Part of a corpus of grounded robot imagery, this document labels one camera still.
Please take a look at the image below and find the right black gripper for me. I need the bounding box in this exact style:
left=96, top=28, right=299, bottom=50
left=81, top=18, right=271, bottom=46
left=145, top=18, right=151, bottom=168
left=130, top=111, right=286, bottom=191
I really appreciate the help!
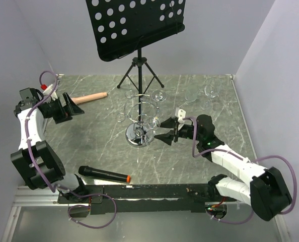
left=154, top=116, right=203, bottom=146

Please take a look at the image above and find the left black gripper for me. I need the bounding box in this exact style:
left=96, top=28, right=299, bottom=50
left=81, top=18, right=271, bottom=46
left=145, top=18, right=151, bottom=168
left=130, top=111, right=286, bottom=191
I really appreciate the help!
left=43, top=93, right=84, bottom=124

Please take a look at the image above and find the chrome wine glass rack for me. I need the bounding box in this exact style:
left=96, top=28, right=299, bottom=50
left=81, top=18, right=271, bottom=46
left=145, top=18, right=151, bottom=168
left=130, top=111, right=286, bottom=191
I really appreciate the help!
left=116, top=90, right=160, bottom=148

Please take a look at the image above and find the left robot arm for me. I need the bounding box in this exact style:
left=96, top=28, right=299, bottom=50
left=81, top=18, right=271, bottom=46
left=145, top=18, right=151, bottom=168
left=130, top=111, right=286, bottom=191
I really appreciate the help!
left=11, top=88, right=88, bottom=203

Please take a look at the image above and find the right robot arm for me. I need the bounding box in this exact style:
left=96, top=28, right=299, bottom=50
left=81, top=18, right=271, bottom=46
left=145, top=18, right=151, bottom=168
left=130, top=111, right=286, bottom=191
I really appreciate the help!
left=155, top=114, right=297, bottom=221

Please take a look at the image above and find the beige microphone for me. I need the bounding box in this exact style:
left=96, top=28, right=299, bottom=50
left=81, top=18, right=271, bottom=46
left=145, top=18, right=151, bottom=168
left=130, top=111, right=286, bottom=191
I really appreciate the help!
left=71, top=92, right=108, bottom=105

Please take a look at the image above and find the black microphone orange end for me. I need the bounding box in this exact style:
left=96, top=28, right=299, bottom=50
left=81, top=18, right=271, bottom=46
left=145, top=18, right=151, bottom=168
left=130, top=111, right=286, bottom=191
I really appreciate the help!
left=79, top=166, right=131, bottom=183

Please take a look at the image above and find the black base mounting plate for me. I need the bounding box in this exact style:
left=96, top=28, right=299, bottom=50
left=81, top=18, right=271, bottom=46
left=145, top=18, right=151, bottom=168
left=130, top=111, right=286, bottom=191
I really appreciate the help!
left=57, top=184, right=222, bottom=215

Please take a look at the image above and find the black perforated music stand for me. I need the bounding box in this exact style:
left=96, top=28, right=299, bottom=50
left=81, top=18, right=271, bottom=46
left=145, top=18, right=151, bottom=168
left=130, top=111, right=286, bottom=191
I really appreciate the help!
left=85, top=0, right=186, bottom=108

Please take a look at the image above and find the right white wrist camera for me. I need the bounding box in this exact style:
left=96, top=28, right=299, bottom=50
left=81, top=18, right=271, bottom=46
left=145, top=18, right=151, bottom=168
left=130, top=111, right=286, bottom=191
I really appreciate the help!
left=175, top=107, right=186, bottom=130

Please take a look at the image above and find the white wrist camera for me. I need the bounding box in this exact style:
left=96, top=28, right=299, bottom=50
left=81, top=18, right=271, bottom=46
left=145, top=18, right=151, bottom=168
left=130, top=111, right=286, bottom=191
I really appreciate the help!
left=41, top=84, right=58, bottom=100
left=175, top=107, right=186, bottom=130

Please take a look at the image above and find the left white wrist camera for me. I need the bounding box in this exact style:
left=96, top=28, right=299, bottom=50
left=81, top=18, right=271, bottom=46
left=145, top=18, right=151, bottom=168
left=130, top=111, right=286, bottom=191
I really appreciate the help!
left=41, top=84, right=58, bottom=100

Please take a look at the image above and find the aluminium frame rail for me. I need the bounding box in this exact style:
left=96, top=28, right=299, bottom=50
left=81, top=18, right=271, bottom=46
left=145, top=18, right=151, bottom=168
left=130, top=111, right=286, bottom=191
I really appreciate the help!
left=1, top=186, right=59, bottom=241

